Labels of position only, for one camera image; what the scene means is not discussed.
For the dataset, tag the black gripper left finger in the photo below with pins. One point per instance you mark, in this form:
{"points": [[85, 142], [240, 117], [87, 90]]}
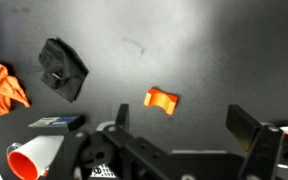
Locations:
{"points": [[123, 116]]}

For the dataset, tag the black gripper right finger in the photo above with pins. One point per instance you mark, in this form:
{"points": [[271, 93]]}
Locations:
{"points": [[247, 130]]}

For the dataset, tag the orange arch block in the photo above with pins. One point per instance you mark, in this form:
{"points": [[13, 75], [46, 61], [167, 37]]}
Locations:
{"points": [[159, 100]]}

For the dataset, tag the black rectangular box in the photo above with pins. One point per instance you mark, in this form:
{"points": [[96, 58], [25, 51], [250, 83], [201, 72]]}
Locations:
{"points": [[59, 122]]}

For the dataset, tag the black folded cloth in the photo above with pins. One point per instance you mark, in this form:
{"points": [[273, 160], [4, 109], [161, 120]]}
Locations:
{"points": [[62, 68]]}

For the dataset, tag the white mug red inside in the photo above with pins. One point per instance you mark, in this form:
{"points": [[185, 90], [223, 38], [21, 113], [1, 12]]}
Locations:
{"points": [[39, 150]]}

